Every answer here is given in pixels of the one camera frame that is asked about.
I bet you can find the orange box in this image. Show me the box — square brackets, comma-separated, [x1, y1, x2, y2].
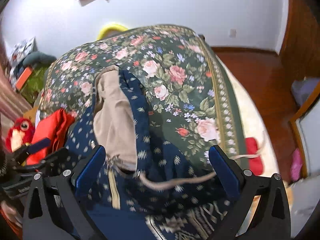
[16, 66, 33, 90]

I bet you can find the striped pink curtain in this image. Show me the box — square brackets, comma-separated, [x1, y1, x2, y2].
[0, 62, 33, 136]

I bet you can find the brown wooden door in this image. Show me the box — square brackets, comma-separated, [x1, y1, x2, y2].
[279, 0, 319, 83]

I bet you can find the green floral bed quilt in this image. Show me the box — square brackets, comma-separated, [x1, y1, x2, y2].
[39, 24, 249, 169]

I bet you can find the yellow chair back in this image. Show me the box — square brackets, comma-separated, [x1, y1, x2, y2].
[97, 24, 128, 40]

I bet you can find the clutter pile of papers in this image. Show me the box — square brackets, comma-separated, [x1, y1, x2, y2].
[9, 37, 36, 80]

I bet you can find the grey neck pillow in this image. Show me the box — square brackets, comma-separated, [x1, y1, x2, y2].
[22, 51, 56, 68]

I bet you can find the white wall socket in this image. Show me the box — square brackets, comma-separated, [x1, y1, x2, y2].
[229, 29, 236, 38]

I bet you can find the red plush parrot toy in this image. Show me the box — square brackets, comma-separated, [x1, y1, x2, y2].
[5, 118, 35, 153]

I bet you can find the navy patterned hooded garment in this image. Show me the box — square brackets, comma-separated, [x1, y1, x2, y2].
[63, 66, 231, 239]

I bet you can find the red folded garment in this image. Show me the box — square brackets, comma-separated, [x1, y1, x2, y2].
[27, 108, 75, 165]

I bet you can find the white sliding door with hearts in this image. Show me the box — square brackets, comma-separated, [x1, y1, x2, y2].
[290, 80, 320, 238]

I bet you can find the green patterned covered stand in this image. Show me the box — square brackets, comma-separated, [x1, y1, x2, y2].
[19, 64, 50, 105]

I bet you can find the red pillow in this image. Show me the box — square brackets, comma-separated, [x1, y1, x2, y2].
[245, 137, 264, 176]

